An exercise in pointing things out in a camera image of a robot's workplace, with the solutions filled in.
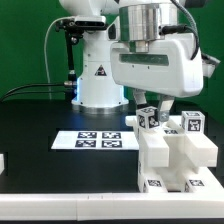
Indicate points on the white chair seat part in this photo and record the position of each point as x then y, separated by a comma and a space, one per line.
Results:
173, 177

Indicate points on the small white tagged cube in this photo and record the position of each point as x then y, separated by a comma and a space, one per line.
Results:
192, 121

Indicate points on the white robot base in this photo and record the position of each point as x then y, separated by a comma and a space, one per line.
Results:
96, 90

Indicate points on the black camera on stand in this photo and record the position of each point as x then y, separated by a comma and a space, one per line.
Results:
74, 28

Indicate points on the paper sheet with tags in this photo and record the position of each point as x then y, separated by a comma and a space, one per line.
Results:
95, 140

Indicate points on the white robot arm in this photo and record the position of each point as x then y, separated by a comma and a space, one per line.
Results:
140, 22

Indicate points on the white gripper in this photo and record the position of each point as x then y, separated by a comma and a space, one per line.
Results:
166, 69

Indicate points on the white part at left edge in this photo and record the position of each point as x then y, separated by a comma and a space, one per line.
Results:
1, 163

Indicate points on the long white chair back part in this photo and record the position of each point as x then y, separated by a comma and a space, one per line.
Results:
153, 149

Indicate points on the white tagged chair part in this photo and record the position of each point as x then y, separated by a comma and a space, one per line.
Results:
194, 147

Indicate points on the white L-shaped fence frame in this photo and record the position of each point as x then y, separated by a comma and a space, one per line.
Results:
206, 201

